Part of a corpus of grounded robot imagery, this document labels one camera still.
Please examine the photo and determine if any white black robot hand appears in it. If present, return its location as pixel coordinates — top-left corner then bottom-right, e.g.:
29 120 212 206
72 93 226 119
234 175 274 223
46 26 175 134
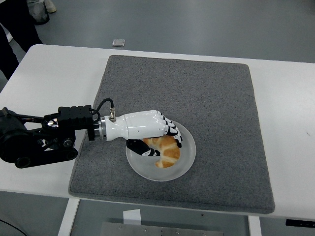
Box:
106 109 184 158

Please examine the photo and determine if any golden croissant bread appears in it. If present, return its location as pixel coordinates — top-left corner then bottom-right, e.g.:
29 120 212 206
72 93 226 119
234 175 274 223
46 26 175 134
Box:
142 135 181 169

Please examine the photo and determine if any pale grey round plate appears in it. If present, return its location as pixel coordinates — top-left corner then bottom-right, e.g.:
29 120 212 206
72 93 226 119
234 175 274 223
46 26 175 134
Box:
126 120 197 182

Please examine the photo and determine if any grey felt mat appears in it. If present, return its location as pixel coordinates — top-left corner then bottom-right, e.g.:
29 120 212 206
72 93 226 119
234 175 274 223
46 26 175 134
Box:
68 54 276 214

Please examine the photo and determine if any white paper label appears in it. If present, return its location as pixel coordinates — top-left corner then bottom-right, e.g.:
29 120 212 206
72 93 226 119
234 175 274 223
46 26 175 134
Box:
123 208 142 226

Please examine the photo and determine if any white table leg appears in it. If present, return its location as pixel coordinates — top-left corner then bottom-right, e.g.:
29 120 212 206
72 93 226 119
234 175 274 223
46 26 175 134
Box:
248 215 262 236
57 198 81 236

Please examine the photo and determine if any person's beige shoe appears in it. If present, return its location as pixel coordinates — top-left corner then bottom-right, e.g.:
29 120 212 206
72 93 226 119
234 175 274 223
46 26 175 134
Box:
44 0 57 13

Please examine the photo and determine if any white desk foot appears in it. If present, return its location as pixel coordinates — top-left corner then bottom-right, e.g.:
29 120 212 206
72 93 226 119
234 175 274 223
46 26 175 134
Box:
0 24 13 43

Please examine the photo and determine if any person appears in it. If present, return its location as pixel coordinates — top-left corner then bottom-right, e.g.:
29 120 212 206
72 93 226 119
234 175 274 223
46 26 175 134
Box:
0 0 44 82

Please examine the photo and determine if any black table control box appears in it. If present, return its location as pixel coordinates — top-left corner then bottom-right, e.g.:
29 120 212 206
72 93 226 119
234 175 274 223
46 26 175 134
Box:
285 218 315 227

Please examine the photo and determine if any black floor cable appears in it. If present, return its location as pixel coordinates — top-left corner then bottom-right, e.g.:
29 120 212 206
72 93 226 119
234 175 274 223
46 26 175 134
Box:
0 217 28 236

